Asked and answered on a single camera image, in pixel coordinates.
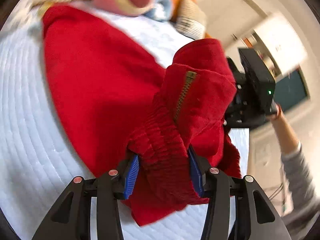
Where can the beige patchwork pillow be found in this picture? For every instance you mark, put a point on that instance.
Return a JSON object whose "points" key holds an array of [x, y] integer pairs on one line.
{"points": [[191, 17]]}

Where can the blue neck pillow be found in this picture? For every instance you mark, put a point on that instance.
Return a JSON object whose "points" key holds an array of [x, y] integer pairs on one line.
{"points": [[162, 5]]}

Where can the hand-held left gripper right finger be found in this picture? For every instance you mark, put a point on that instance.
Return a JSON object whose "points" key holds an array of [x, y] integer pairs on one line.
{"points": [[195, 175]]}

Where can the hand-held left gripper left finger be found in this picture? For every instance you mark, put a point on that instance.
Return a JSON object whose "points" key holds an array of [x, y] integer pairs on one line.
{"points": [[131, 177]]}

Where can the person's right forearm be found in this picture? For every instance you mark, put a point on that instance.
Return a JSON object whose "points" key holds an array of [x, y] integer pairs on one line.
{"points": [[290, 140]]}

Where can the red zip jacket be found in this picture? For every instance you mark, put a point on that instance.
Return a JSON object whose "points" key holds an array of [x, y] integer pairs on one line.
{"points": [[100, 80]]}

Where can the person's right hand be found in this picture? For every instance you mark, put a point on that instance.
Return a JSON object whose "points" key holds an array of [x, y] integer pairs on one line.
{"points": [[277, 113]]}

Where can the white tall cabinet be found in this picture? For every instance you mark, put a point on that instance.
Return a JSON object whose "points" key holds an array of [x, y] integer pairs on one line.
{"points": [[280, 40]]}

